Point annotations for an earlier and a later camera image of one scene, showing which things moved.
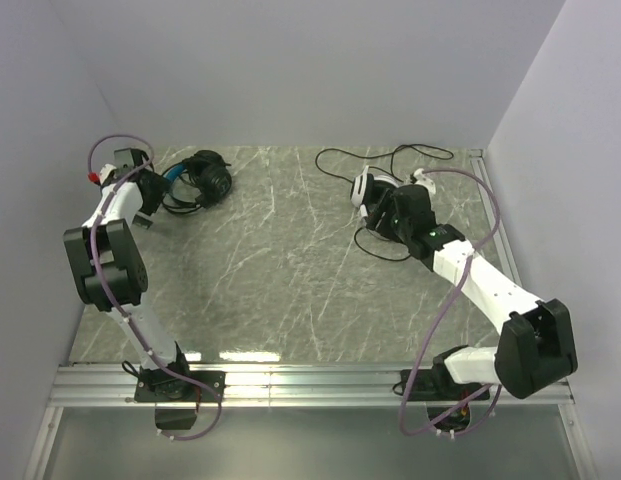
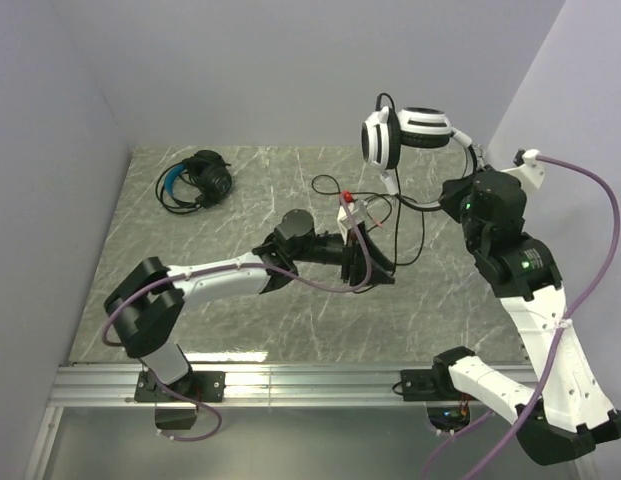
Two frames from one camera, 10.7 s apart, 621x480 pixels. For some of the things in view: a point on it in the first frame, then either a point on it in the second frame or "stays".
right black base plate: x=433 y=384 stays
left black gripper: x=153 y=185 to x=348 y=267
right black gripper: x=380 y=211 to x=453 y=191
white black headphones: x=369 y=191 to x=386 y=131
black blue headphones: x=200 y=181 stays
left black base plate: x=167 y=388 stays
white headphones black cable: x=366 y=188 to x=391 y=127
